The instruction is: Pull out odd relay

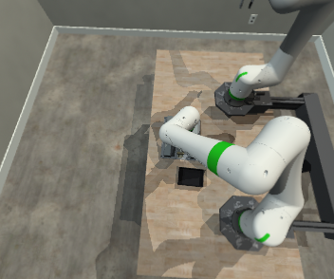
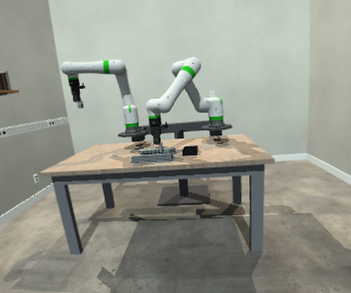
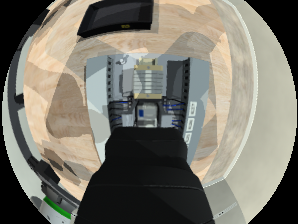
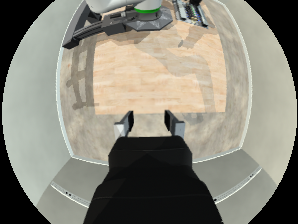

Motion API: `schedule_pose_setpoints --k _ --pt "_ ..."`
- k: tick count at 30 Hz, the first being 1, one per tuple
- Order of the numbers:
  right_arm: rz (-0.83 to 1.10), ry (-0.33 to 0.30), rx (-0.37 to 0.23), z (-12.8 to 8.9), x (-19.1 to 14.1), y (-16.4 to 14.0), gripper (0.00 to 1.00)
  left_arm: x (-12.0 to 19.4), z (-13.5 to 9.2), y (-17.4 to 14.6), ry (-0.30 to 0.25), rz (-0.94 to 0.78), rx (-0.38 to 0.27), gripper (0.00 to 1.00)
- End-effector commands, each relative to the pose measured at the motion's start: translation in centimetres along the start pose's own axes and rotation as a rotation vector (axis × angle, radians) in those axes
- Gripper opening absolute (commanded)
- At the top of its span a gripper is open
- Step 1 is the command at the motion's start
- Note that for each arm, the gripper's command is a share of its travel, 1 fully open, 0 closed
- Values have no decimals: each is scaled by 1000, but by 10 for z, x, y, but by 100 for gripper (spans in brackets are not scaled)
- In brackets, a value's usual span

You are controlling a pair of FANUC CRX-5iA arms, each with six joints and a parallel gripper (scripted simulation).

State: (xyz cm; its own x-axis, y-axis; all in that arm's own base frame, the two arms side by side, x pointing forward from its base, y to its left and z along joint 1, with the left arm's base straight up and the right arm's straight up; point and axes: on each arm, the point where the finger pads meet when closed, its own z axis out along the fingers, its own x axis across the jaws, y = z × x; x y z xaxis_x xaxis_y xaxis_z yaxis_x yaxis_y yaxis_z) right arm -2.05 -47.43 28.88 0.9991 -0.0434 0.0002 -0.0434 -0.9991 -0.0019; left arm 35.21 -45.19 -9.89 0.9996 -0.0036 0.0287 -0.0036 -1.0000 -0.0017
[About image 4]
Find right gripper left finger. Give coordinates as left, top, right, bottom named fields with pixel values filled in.
left=113, top=111, right=134, bottom=140

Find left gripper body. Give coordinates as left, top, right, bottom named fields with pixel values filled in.
left=189, top=0, right=201, bottom=6

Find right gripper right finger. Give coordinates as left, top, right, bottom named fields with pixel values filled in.
left=165, top=109, right=186, bottom=139

